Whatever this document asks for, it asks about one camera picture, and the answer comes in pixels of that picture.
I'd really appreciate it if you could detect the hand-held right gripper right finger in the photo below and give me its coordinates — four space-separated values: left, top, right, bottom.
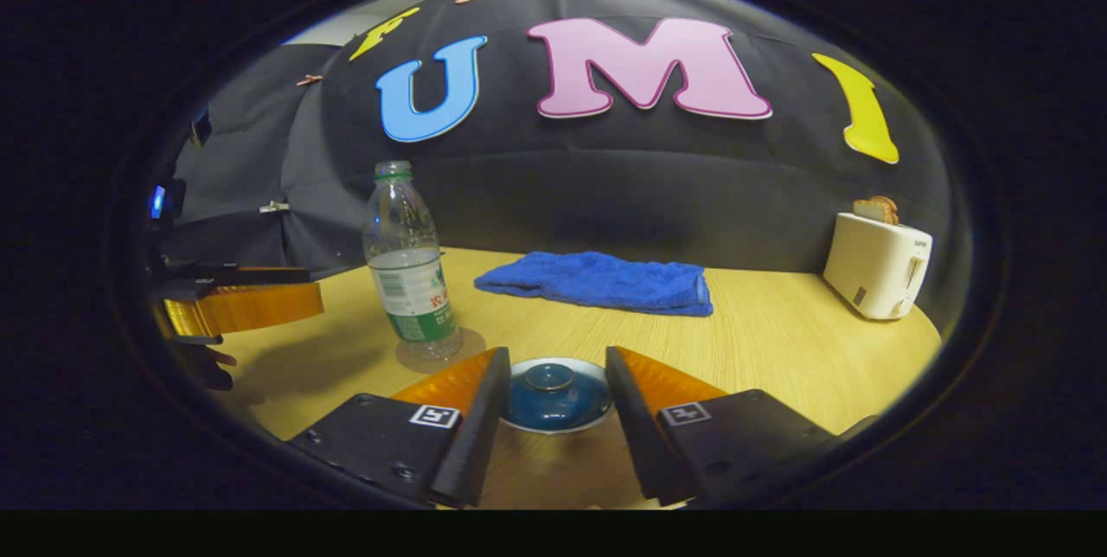
605 346 835 508

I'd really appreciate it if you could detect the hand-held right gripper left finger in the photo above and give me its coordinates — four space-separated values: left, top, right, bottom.
290 347 511 509

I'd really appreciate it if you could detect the white and blue teacup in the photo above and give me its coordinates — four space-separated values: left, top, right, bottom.
499 356 615 435

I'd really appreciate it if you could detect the blue teacup lid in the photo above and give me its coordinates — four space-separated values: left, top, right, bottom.
506 361 611 431

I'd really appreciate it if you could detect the clear plastic water bottle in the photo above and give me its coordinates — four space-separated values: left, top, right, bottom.
362 160 464 361

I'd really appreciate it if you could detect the blue towel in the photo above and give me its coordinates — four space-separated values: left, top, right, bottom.
474 251 714 317

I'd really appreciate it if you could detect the white toaster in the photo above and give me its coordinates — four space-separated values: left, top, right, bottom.
822 211 934 321

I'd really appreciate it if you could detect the toast slice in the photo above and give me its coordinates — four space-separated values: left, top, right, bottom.
853 195 900 226

